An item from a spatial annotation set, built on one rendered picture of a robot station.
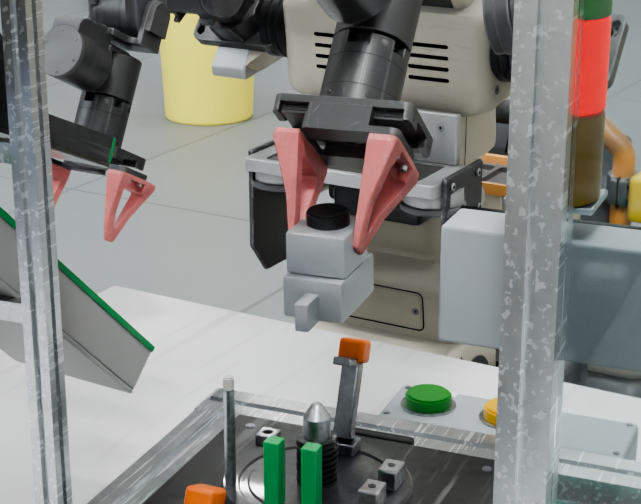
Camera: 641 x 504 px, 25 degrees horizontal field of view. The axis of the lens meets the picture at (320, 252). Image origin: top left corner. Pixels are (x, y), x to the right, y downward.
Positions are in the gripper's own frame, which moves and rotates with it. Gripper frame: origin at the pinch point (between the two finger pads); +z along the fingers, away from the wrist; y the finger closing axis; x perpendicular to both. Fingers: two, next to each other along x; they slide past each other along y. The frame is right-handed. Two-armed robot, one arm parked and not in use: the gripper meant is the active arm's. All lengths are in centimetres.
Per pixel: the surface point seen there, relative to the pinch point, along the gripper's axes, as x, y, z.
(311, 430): 7.5, -0.8, 12.0
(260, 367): 54, -26, -3
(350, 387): 12.7, -0.5, 7.3
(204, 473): 13.2, -10.7, 15.5
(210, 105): 421, -230, -199
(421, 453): 20.6, 3.7, 9.9
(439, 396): 28.6, 2.0, 3.3
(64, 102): 438, -311, -203
